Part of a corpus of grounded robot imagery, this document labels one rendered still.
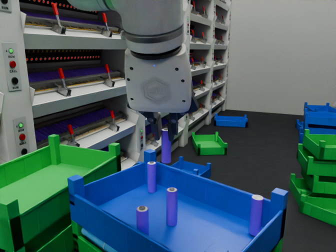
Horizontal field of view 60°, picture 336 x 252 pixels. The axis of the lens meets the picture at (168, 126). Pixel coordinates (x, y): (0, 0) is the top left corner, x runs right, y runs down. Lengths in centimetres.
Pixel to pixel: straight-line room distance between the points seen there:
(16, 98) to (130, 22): 55
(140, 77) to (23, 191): 38
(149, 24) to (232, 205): 34
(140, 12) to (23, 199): 44
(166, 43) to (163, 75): 5
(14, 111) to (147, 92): 51
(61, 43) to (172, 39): 66
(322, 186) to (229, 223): 96
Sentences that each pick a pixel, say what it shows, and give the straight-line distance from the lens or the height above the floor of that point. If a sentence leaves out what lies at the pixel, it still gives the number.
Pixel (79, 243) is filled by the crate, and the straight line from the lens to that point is 57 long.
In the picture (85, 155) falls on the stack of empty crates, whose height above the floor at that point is 44.
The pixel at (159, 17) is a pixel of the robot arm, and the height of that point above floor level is 73.
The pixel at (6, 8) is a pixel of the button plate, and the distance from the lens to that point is 88.
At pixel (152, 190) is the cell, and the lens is 61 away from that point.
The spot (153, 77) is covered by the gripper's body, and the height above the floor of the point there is 65.
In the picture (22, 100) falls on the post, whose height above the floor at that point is 55.
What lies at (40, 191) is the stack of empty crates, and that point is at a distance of 67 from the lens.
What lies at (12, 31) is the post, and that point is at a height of 73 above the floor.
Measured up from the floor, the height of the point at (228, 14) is 105.
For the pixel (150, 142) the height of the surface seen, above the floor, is 16.
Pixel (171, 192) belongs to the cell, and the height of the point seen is 47.
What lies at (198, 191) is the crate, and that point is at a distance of 58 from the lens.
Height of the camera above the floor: 69
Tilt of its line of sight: 15 degrees down
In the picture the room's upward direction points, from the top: straight up
